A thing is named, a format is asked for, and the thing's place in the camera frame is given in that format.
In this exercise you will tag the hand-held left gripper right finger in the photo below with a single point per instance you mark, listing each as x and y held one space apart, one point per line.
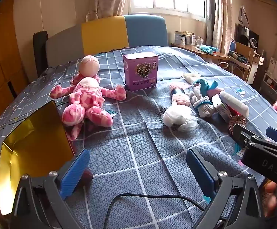
200 173

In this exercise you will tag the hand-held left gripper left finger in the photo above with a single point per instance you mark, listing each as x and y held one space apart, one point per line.
73 175

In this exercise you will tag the brown hair scrunchie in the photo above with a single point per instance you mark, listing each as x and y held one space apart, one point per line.
238 121

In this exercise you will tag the white cloth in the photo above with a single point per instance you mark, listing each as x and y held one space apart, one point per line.
235 103

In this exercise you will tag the gold tin box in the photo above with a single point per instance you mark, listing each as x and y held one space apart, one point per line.
31 143

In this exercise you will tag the white plastic bag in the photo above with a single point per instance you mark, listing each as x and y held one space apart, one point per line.
177 116

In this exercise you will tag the blue plush doll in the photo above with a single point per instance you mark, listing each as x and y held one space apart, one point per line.
206 84

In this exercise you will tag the beige cloth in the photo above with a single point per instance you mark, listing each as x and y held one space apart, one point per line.
191 78

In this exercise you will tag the person's right hand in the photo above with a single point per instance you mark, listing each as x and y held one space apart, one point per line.
269 199

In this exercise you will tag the white storage shelf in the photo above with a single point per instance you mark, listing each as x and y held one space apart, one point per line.
270 84

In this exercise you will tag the pink spotted plush giraffe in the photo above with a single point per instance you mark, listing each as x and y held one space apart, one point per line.
87 95

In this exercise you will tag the wooden chair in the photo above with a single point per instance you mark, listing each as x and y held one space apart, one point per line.
244 52

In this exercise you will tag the wooden desk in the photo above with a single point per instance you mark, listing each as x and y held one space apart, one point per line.
214 56

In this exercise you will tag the teal plush item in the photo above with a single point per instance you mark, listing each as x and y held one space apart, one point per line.
207 49

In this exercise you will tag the white desk fan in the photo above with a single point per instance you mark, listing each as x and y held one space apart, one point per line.
252 41

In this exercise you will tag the purple cardboard box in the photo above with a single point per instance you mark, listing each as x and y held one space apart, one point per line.
140 72

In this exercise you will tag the black rolled mat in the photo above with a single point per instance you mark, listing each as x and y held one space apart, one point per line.
40 52

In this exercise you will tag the wooden wardrobe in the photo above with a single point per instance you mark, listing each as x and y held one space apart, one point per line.
5 64

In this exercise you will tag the grey yellow blue headboard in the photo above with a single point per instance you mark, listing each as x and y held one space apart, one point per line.
105 34

